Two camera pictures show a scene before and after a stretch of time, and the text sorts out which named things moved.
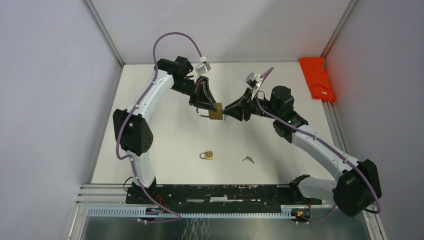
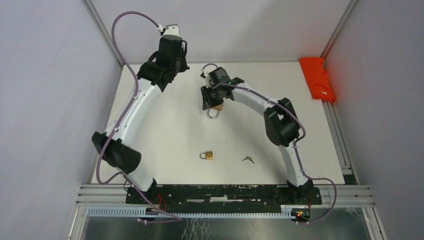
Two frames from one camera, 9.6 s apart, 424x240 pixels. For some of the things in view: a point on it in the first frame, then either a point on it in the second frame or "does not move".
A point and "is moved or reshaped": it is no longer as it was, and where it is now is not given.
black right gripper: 239,112 → 208,102
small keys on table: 249,158 does not move
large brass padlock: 213,115 is moved or reshaped
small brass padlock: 208,155 does not move
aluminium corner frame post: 347,12 does not move
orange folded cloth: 318,80 does not move
